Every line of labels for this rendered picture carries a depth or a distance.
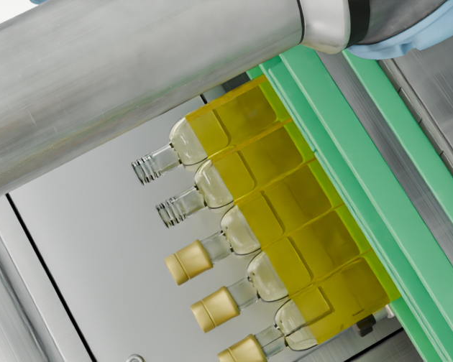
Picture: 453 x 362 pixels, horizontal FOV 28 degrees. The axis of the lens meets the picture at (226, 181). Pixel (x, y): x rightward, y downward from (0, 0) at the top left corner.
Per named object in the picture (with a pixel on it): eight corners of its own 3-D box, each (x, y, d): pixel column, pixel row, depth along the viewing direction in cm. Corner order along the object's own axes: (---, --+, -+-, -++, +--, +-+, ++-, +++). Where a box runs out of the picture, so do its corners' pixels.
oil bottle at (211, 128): (320, 57, 108) (163, 141, 105) (326, 37, 102) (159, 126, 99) (345, 95, 106) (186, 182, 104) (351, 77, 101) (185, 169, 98)
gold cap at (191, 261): (198, 242, 100) (163, 261, 100) (197, 235, 97) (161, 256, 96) (213, 269, 100) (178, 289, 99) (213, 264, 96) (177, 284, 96)
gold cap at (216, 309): (237, 312, 99) (203, 332, 98) (222, 284, 99) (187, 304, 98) (242, 316, 95) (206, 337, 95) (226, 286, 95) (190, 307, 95)
